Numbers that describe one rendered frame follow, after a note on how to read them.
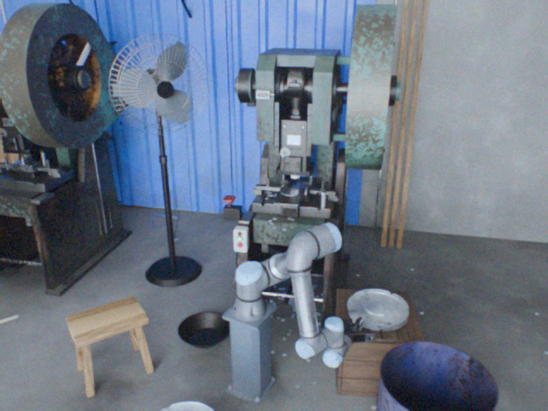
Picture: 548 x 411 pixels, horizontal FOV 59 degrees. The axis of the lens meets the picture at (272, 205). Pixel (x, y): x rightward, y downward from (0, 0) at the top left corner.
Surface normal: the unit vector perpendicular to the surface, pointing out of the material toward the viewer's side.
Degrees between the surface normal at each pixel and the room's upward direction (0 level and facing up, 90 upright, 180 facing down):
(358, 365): 90
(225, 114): 90
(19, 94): 91
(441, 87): 90
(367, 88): 79
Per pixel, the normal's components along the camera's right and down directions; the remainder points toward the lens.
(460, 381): -0.75, 0.23
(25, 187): -0.24, 0.39
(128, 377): 0.00, -0.92
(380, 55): -0.18, -0.14
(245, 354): -0.48, 0.35
